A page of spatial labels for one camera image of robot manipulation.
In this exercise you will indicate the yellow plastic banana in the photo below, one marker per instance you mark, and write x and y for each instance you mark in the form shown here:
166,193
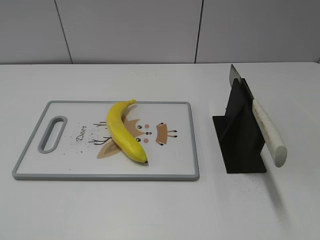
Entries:
121,136

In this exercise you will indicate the white handled kitchen knife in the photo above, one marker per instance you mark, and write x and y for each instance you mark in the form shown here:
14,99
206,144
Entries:
270,133

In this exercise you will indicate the white grey cutting board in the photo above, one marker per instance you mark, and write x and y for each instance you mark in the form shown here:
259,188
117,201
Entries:
71,142

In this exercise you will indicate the black knife stand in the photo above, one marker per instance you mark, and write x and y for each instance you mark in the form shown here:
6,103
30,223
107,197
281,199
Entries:
239,136

